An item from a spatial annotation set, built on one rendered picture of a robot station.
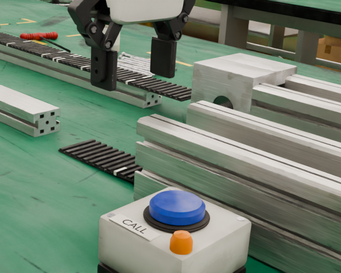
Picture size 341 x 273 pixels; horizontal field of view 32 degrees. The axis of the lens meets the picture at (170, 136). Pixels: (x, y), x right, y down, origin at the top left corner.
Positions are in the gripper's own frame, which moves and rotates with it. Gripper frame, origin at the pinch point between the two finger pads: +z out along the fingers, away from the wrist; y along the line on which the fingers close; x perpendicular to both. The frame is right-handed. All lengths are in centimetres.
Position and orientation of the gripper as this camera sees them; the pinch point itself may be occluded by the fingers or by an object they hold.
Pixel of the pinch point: (134, 70)
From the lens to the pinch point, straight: 60.8
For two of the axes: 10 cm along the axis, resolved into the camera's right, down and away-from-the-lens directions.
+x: 7.4, 2.8, -6.1
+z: -0.7, 9.4, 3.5
